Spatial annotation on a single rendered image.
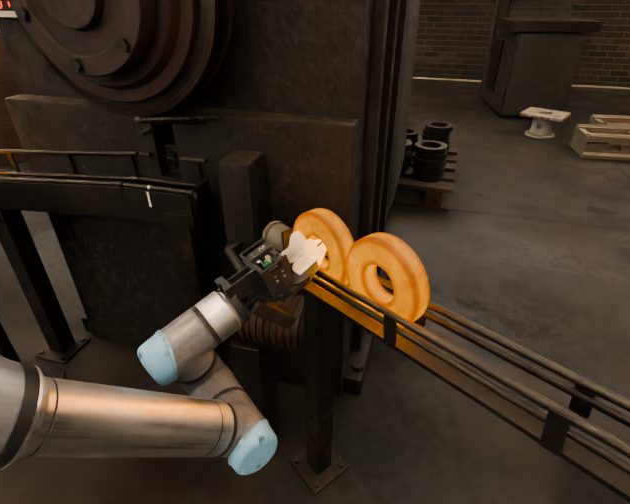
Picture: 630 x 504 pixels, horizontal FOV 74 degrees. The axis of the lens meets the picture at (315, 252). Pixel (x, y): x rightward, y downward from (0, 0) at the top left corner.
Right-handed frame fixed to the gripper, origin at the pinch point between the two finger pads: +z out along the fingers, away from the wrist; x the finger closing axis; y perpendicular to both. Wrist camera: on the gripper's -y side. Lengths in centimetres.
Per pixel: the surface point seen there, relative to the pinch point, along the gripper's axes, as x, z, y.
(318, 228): -0.4, 0.2, 4.7
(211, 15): 29.5, 8.9, 35.3
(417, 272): -21.2, 2.0, 5.3
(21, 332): 113, -75, -51
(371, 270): -12.1, 0.9, 0.8
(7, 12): 89, -15, 42
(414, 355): -25.1, -4.4, -4.8
